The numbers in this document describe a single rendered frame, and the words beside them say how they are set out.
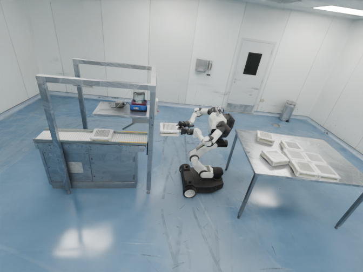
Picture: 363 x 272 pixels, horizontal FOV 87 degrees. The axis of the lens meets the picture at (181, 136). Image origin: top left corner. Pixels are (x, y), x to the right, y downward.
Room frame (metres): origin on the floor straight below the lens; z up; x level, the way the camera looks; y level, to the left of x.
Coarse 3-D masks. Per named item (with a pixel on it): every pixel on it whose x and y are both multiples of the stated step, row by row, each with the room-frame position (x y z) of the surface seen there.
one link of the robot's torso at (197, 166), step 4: (192, 160) 2.21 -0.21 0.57; (196, 160) 2.22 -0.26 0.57; (192, 164) 2.22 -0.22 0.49; (196, 164) 2.22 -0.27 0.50; (200, 164) 2.34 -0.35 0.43; (196, 168) 2.28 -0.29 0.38; (200, 168) 2.29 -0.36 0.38; (204, 168) 2.33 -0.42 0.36; (200, 172) 2.28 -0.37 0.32; (200, 176) 2.28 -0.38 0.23
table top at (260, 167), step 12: (240, 132) 2.75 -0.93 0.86; (252, 132) 2.81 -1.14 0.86; (252, 144) 2.42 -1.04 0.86; (264, 144) 2.47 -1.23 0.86; (276, 144) 2.52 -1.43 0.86; (300, 144) 2.63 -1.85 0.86; (312, 144) 2.69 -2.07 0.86; (324, 144) 2.74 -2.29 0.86; (252, 156) 2.11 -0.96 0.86; (324, 156) 2.37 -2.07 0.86; (336, 156) 2.41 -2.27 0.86; (252, 168) 1.86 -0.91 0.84; (264, 168) 1.87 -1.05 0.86; (276, 168) 1.91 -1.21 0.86; (288, 168) 1.94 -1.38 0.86; (336, 168) 2.09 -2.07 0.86; (348, 168) 2.13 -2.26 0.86; (312, 180) 1.79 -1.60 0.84; (324, 180) 1.80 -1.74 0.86; (348, 180) 1.87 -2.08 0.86; (360, 180) 1.90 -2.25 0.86
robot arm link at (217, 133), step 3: (213, 132) 2.07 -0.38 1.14; (216, 132) 2.05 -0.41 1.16; (219, 132) 2.05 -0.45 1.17; (213, 135) 2.01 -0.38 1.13; (216, 135) 2.01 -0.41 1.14; (219, 135) 2.03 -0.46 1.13; (204, 138) 2.00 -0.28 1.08; (207, 138) 1.98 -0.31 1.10; (210, 138) 1.98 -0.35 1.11; (213, 138) 1.99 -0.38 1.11; (216, 138) 2.00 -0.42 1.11; (204, 141) 1.97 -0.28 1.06; (207, 141) 1.96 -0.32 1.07; (213, 141) 1.97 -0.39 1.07; (213, 144) 1.99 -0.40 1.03
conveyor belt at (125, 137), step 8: (40, 136) 1.93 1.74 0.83; (48, 136) 1.95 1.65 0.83; (64, 136) 2.00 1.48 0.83; (72, 136) 2.03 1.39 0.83; (80, 136) 2.05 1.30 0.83; (88, 136) 2.08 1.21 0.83; (120, 136) 2.18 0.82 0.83; (128, 136) 2.21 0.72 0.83; (136, 136) 2.24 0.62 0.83; (144, 136) 2.27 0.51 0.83
